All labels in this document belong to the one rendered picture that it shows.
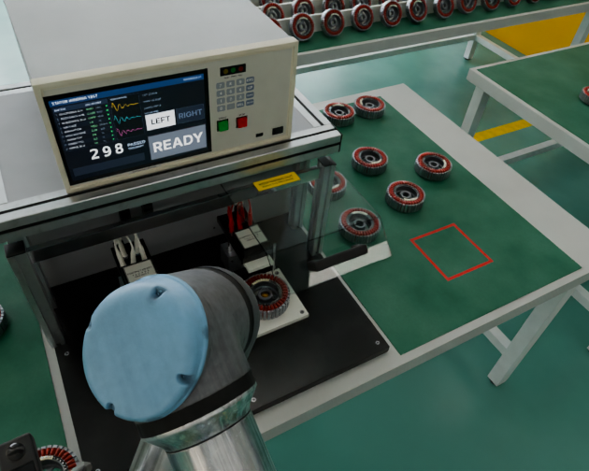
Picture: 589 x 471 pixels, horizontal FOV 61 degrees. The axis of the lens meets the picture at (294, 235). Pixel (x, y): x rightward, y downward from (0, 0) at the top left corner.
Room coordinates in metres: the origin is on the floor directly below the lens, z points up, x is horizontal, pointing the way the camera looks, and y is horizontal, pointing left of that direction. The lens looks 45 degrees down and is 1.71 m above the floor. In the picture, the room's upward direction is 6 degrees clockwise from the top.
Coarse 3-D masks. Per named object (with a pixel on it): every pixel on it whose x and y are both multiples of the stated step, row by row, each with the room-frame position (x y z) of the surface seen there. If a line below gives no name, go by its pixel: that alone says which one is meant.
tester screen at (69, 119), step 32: (96, 96) 0.67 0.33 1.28; (128, 96) 0.70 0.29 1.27; (160, 96) 0.72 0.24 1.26; (192, 96) 0.75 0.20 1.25; (64, 128) 0.64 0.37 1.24; (96, 128) 0.67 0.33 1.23; (128, 128) 0.69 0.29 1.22; (160, 128) 0.72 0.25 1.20; (96, 160) 0.66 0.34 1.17; (160, 160) 0.72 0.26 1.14
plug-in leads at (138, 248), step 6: (114, 240) 0.66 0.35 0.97; (120, 240) 0.68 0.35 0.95; (138, 240) 0.68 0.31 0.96; (114, 246) 0.69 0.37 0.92; (120, 246) 0.68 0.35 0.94; (132, 246) 0.67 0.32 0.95; (138, 246) 0.68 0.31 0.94; (120, 252) 0.66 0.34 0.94; (132, 252) 0.66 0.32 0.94; (138, 252) 0.69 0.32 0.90; (144, 252) 0.68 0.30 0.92; (120, 258) 0.65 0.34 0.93; (126, 258) 0.68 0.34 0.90; (132, 258) 0.66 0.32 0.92; (144, 258) 0.68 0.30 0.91; (120, 264) 0.65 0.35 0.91; (126, 264) 0.66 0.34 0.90
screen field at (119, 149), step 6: (114, 144) 0.68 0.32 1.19; (120, 144) 0.68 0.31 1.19; (90, 150) 0.66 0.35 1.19; (96, 150) 0.66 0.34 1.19; (102, 150) 0.67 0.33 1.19; (108, 150) 0.67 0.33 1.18; (114, 150) 0.68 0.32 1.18; (120, 150) 0.68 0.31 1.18; (90, 156) 0.65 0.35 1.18; (96, 156) 0.66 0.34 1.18; (102, 156) 0.66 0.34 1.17; (108, 156) 0.67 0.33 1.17
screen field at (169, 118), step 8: (200, 104) 0.76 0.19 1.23; (160, 112) 0.72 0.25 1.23; (168, 112) 0.73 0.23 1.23; (176, 112) 0.74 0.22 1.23; (184, 112) 0.74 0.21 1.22; (192, 112) 0.75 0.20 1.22; (200, 112) 0.76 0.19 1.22; (152, 120) 0.71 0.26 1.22; (160, 120) 0.72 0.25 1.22; (168, 120) 0.73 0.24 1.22; (176, 120) 0.74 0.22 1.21; (184, 120) 0.74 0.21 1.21; (192, 120) 0.75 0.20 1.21; (152, 128) 0.71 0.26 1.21
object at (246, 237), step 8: (224, 216) 0.84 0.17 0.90; (224, 224) 0.81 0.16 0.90; (224, 232) 0.79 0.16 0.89; (240, 232) 0.77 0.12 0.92; (248, 232) 0.77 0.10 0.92; (232, 240) 0.76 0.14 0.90; (240, 240) 0.74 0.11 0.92; (248, 240) 0.75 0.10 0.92; (256, 240) 0.75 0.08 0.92; (240, 248) 0.73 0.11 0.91; (248, 248) 0.73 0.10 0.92; (256, 248) 0.73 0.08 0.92; (240, 256) 0.72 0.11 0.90; (248, 256) 0.72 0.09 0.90; (256, 256) 0.73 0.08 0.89; (264, 256) 0.74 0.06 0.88; (248, 264) 0.71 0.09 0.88; (256, 264) 0.72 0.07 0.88; (264, 264) 0.72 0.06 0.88
